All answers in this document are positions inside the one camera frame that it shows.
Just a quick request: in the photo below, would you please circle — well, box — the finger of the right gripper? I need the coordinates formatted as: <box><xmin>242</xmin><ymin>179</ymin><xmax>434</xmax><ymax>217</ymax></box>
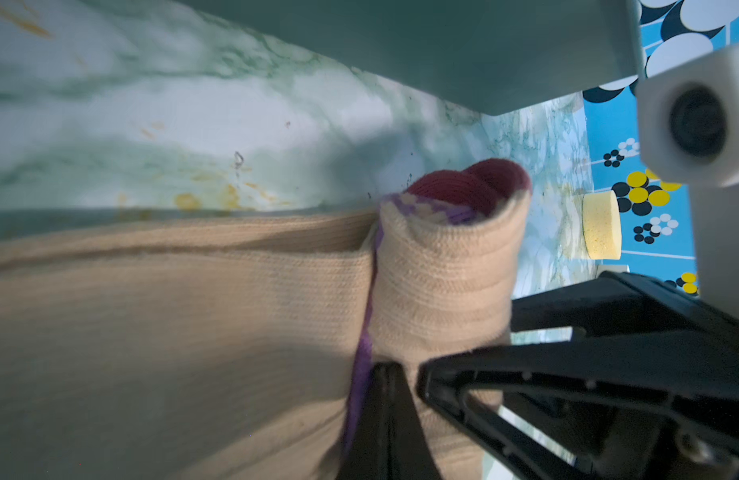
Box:
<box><xmin>417</xmin><ymin>330</ymin><xmax>739</xmax><ymax>479</ymax></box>
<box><xmin>511</xmin><ymin>272</ymin><xmax>739</xmax><ymax>343</ymax></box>

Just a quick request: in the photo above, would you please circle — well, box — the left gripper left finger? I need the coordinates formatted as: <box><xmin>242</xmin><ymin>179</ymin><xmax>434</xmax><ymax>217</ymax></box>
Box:
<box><xmin>337</xmin><ymin>364</ymin><xmax>391</xmax><ymax>480</ymax></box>

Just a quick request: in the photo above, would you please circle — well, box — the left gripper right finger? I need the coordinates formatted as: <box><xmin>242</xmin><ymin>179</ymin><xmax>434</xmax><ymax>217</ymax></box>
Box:
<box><xmin>389</xmin><ymin>363</ymin><xmax>441</xmax><ymax>480</ymax></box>

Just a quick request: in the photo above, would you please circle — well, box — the beige purple striped sock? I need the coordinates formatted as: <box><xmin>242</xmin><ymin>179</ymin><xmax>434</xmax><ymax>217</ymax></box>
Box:
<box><xmin>0</xmin><ymin>159</ymin><xmax>531</xmax><ymax>479</ymax></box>

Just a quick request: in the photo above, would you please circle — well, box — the yellow round sponge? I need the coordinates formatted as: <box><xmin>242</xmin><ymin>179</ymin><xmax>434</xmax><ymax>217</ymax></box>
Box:
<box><xmin>583</xmin><ymin>191</ymin><xmax>623</xmax><ymax>260</ymax></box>

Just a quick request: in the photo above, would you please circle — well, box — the green plastic organizer tray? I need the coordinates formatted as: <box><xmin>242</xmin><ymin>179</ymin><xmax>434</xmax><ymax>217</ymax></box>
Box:
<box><xmin>194</xmin><ymin>0</ymin><xmax>643</xmax><ymax>115</ymax></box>

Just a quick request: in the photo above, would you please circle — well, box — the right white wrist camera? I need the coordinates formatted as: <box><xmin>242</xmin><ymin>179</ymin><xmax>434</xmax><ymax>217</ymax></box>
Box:
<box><xmin>637</xmin><ymin>43</ymin><xmax>739</xmax><ymax>319</ymax></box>

